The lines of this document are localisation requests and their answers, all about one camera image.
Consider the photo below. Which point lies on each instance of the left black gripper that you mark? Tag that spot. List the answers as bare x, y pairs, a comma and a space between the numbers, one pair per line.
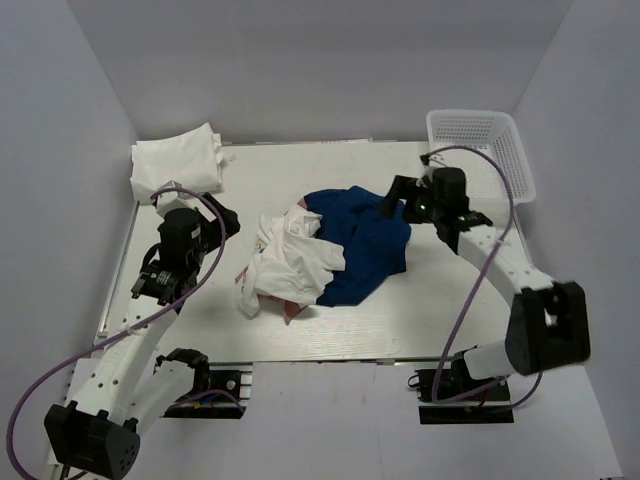
230, 216

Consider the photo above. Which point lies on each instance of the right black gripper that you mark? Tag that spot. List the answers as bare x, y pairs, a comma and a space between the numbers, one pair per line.
402, 187

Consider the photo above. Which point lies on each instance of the blue t shirt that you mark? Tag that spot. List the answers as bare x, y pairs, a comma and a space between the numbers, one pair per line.
374, 246

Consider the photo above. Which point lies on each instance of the white printed t shirt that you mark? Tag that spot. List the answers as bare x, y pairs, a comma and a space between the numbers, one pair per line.
322, 259

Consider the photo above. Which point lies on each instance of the pink t shirt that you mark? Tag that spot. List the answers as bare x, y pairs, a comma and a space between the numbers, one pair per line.
276, 269

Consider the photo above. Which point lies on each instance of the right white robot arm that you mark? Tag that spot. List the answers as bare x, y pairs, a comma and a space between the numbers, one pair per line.
548, 322

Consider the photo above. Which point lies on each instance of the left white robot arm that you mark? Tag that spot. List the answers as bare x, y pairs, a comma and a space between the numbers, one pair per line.
100, 428

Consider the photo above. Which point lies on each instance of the folded white t shirt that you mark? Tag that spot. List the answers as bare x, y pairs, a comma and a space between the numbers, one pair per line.
194, 160

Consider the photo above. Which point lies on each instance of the white plastic basket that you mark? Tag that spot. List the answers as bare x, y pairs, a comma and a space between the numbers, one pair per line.
460, 135

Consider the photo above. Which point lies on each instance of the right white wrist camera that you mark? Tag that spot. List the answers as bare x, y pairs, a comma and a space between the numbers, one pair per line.
430, 162

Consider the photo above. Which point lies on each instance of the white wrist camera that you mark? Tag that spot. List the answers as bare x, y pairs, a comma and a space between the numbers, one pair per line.
169, 197
430, 162

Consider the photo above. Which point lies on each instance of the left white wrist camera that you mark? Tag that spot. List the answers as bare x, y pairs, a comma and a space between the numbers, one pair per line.
169, 197

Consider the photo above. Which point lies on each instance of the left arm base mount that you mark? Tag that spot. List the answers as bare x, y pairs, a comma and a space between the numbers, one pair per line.
226, 399

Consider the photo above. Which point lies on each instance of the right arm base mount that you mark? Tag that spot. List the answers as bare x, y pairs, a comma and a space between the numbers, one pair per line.
455, 406

